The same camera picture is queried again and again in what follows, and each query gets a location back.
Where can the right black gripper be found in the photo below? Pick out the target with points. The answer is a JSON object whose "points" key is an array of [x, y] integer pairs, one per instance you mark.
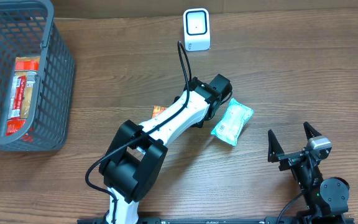
{"points": [[275, 149]]}

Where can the teal wet wipes pack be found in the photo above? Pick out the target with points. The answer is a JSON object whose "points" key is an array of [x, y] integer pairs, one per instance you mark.
{"points": [[231, 124]]}

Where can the orange tissue pack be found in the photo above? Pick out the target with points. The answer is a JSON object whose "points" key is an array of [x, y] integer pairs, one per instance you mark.
{"points": [[158, 110]]}

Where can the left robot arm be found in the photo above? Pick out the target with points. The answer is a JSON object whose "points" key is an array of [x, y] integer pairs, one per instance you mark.
{"points": [[136, 154]]}

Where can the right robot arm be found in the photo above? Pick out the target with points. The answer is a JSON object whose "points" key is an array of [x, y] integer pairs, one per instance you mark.
{"points": [[326, 199]]}

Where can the white barcode scanner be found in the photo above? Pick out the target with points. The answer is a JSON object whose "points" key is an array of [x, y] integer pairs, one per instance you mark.
{"points": [[196, 28]]}

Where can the red snack packet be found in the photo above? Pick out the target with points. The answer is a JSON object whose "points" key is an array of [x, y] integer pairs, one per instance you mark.
{"points": [[14, 122]]}

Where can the grey plastic mesh basket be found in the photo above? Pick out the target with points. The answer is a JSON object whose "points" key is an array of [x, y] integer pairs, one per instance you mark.
{"points": [[27, 29]]}

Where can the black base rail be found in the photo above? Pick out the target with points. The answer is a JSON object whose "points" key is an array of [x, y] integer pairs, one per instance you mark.
{"points": [[266, 220]]}

